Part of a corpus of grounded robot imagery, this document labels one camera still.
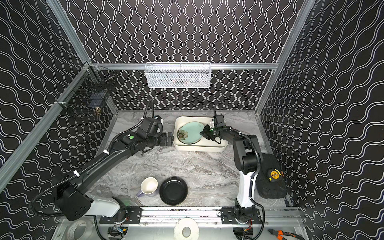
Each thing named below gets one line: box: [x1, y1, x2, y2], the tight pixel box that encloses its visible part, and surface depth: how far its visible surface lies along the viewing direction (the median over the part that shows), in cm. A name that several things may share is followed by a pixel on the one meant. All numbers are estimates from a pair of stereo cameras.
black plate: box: [159, 176, 189, 206], surface depth 82 cm
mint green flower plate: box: [177, 121, 205, 145], surface depth 106 cm
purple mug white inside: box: [136, 177, 159, 197], surface depth 80 cm
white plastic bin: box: [173, 116, 229, 152], surface depth 100 cm
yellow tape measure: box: [268, 168, 284, 181], surface depth 80 cm
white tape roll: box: [173, 217, 200, 240], surface depth 72 cm
